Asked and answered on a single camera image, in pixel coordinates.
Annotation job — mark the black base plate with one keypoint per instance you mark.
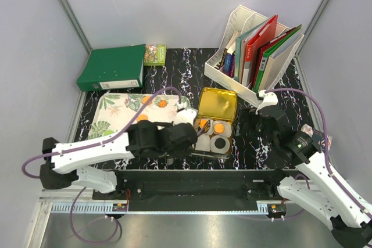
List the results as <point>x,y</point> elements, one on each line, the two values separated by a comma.
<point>231,191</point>

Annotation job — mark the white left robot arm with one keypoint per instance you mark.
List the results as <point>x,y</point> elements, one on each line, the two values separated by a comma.
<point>71,163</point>

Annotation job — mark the orange round cookie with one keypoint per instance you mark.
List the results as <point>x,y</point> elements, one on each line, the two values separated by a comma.
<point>218,128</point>
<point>146,100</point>
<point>142,117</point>

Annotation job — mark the green round cookie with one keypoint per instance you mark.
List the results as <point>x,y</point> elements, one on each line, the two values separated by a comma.
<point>108,132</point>

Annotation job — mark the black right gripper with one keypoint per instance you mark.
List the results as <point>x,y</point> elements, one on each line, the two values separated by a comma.
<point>248,115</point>

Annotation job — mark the floral rectangular tray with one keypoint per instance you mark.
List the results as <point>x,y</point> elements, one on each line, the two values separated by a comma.
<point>116,110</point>

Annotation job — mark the green ring binder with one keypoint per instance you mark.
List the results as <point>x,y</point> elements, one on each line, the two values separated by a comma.
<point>113,68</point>

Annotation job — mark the orange flower cookie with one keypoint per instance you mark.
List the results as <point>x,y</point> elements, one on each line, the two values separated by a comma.
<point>162,103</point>

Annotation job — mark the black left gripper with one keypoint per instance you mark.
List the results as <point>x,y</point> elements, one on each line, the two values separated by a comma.
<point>180,153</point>

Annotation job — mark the red folder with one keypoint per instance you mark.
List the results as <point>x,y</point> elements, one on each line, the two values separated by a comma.
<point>261,35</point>

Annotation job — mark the floral pink pouch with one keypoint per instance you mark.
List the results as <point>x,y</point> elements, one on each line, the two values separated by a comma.
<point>313,137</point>

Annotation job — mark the teal folder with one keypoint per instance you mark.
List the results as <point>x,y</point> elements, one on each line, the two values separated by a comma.
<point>238,49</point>

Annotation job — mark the white file organizer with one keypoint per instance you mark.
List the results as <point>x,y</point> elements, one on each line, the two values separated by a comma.
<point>241,19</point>

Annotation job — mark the green folder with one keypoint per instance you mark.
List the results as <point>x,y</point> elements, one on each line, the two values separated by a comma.
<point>273,49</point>

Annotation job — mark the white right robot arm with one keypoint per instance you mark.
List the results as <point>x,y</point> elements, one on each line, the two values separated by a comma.
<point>340,208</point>

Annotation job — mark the green card box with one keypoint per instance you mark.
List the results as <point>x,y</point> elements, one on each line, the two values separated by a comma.
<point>155,55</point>

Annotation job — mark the beige folder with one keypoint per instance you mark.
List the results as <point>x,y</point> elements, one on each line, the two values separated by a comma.
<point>279,62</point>

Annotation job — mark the black round cookie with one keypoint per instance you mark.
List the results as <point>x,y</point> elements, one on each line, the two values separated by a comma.
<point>220,143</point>

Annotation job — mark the orange fish cookie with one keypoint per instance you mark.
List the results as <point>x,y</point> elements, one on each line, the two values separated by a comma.
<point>202,123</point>

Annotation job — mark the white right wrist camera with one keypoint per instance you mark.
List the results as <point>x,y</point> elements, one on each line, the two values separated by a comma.
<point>267,99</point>

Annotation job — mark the blue book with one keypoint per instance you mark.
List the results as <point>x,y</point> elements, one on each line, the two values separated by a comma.
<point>228,68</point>

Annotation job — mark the gold cookie tin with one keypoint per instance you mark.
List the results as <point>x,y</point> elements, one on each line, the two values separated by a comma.
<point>216,104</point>

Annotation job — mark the grey slotted cable duct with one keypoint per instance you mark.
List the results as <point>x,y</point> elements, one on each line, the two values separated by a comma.
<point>87,208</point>

